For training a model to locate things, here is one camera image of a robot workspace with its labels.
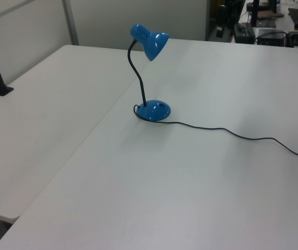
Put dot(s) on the blue gooseneck desk lamp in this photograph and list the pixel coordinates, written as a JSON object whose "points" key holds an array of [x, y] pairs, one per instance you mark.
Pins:
{"points": [[154, 44]]}

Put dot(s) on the tall black box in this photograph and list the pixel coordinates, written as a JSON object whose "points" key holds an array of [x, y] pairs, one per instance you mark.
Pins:
{"points": [[221, 15]]}

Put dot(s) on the black power strip box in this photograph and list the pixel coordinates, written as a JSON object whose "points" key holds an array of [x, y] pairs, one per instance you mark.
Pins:
{"points": [[245, 34]]}

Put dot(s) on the black electronic device box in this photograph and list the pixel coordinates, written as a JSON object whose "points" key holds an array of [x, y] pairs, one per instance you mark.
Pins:
{"points": [[271, 39]]}

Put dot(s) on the black monitor stand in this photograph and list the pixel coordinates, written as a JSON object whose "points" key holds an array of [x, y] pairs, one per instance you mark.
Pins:
{"points": [[254, 10]]}

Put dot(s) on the brown flat object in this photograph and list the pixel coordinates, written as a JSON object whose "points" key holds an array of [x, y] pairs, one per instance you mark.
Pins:
{"points": [[268, 15]]}

